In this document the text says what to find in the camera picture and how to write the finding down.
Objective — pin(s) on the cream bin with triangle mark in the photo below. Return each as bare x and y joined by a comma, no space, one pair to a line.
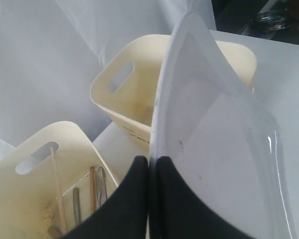
28,202

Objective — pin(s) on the steel knife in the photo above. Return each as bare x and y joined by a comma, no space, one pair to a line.
101,190

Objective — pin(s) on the white rectangular plate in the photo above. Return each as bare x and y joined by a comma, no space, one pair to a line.
225,145

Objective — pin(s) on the white backdrop curtain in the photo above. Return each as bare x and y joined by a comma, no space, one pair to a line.
52,50

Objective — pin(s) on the steel spoon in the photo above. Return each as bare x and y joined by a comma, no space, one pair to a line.
54,232

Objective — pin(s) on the cream bin with square mark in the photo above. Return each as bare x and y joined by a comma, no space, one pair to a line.
131,105

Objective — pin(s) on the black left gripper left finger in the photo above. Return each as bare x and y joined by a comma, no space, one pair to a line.
124,214

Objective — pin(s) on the wooden chopstick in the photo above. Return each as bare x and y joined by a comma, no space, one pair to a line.
59,193
92,190

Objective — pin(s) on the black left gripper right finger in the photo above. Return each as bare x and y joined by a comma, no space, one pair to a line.
182,214

